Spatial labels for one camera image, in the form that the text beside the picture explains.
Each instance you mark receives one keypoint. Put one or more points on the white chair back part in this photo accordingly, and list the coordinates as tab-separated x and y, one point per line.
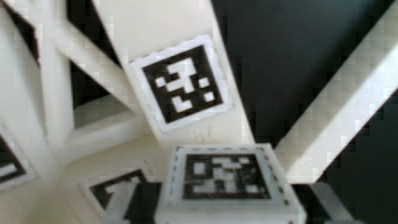
76	121

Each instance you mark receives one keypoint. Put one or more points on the translucent gripper right finger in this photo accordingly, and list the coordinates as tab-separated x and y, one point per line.
339	216

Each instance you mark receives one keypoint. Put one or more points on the white front fence rail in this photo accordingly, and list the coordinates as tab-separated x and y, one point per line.
345	104

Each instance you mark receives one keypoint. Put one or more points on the translucent gripper left finger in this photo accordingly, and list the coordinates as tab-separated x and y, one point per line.
114	216

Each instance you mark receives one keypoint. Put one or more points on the white tagged cube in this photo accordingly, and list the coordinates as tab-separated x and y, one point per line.
226	188

